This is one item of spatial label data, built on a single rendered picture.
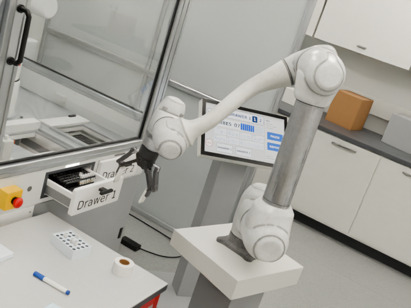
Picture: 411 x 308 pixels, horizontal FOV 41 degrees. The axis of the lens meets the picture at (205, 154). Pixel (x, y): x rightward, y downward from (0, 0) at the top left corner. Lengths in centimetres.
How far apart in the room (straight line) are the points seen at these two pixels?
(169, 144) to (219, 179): 122
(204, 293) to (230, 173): 89
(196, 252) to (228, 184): 95
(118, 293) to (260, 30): 221
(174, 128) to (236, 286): 61
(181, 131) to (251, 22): 191
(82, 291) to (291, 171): 79
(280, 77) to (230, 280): 74
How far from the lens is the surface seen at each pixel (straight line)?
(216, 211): 309
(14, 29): 182
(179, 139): 182
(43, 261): 196
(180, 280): 328
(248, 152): 291
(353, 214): 489
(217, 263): 208
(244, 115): 298
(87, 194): 216
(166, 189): 405
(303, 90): 184
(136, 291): 192
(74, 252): 198
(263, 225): 193
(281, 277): 221
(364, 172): 479
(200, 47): 381
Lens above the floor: 180
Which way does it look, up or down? 17 degrees down
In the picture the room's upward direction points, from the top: 18 degrees clockwise
